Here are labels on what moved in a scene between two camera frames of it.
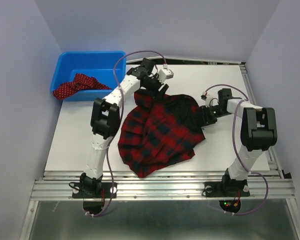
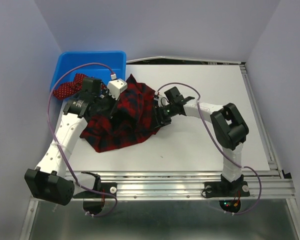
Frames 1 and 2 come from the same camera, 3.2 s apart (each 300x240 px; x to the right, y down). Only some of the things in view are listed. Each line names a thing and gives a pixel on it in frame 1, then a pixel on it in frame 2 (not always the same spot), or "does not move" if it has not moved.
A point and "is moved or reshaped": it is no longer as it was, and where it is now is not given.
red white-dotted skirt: x=80 y=82 does not move
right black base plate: x=232 y=188 does not move
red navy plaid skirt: x=159 y=131 is moved or reshaped
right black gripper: x=205 y=117 -> x=161 y=121
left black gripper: x=157 y=96 -> x=112 y=110
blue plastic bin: x=98 y=65 does not move
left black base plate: x=78 y=193 does not move
